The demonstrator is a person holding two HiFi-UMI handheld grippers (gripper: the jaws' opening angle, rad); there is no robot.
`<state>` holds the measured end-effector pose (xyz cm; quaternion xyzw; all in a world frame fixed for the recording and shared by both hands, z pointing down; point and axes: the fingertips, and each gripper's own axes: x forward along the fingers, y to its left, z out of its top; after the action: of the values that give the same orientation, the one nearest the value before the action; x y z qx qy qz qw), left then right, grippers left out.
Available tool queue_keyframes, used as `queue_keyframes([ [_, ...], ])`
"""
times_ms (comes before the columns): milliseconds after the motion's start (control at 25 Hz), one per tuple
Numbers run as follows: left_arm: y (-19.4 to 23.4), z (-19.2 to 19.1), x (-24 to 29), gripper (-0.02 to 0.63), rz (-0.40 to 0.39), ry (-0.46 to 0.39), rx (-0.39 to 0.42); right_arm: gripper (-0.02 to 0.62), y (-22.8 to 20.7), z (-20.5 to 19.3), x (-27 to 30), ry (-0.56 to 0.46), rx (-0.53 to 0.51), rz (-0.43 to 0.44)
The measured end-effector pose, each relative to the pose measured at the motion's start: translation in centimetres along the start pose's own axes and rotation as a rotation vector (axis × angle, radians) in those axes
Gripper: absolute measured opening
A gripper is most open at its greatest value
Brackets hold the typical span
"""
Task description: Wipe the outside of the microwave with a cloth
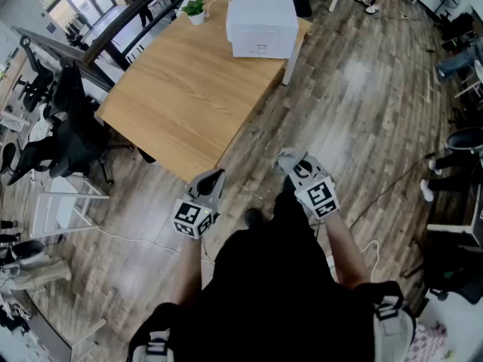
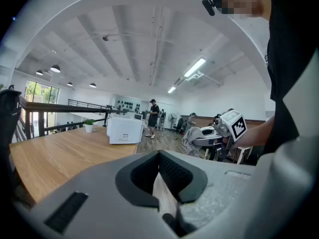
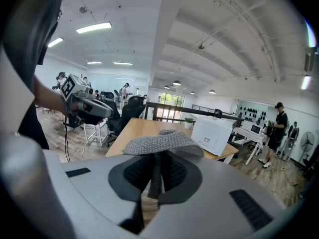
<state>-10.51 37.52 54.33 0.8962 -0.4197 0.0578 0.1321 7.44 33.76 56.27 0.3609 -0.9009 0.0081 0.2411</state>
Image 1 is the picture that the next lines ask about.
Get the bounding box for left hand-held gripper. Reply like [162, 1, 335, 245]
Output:
[172, 169, 226, 240]

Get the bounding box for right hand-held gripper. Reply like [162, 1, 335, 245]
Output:
[283, 155, 340, 220]

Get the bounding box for white box appliance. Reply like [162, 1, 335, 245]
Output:
[225, 0, 300, 59]

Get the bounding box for person's left forearm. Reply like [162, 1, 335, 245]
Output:
[171, 235, 212, 308]

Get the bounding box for person's right forearm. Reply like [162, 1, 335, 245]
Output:
[322, 211, 373, 290]

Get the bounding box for white table leg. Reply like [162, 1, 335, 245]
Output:
[281, 39, 303, 87]

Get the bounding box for person's black clothing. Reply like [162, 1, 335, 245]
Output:
[128, 186, 416, 362]

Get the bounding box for black office chair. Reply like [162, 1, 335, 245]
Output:
[7, 60, 133, 186]
[14, 35, 57, 112]

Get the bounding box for white step stool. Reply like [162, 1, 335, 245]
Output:
[32, 175, 110, 239]

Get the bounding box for green plant in white pot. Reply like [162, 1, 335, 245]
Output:
[180, 0, 208, 26]

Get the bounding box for checkered cloth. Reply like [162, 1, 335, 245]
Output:
[409, 322, 450, 362]

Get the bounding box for white floor cable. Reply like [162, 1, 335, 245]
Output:
[94, 226, 212, 265]

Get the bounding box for grey white shoulder strap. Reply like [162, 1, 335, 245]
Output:
[130, 330, 171, 362]
[371, 296, 416, 362]

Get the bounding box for white power cable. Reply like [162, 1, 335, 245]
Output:
[203, 0, 237, 17]

